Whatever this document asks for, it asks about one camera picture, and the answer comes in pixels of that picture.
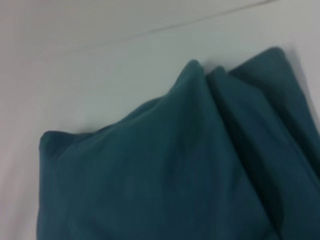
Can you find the teal blue t-shirt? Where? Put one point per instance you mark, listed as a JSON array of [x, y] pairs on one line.
[[175, 162]]

